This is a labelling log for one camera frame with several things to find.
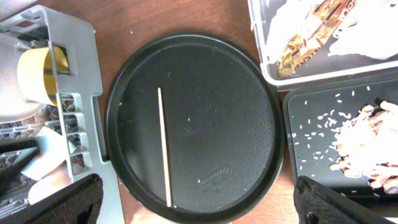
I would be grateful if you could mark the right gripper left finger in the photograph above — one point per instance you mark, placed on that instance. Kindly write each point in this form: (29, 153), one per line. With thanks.
(79, 202)

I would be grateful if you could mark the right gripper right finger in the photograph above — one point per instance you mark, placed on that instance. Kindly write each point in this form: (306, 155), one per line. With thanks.
(316, 203)

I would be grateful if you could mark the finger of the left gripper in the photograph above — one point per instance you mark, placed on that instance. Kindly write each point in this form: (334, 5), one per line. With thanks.
(28, 149)

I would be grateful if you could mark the pink cup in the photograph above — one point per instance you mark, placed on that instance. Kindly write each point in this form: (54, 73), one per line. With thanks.
(49, 186)

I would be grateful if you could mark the blue cup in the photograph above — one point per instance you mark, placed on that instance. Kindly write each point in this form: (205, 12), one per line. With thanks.
(52, 154)

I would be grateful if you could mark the food scraps pile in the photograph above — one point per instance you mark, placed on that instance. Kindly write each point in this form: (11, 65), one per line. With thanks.
(367, 147)

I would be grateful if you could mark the yellow bowl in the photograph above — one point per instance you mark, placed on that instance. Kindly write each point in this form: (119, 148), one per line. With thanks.
(35, 74)

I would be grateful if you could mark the white napkin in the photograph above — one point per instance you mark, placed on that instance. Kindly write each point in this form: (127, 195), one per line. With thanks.
(370, 29)

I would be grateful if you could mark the gold snack wrapper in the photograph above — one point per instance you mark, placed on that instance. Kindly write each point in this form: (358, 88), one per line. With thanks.
(322, 20)

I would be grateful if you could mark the grey dishwasher rack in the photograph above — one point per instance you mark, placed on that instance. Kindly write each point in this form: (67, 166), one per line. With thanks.
(77, 115)

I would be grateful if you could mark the black rectangular tray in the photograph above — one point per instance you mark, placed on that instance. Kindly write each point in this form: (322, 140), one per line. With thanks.
(312, 117)

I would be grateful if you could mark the round black serving tray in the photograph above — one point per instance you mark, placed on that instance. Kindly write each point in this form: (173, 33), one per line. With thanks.
(223, 124)

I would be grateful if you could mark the right wooden chopstick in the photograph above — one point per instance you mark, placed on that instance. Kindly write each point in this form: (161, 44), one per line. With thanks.
(164, 150)

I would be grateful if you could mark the clear plastic bin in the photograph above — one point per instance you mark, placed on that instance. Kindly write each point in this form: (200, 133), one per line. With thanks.
(319, 70)

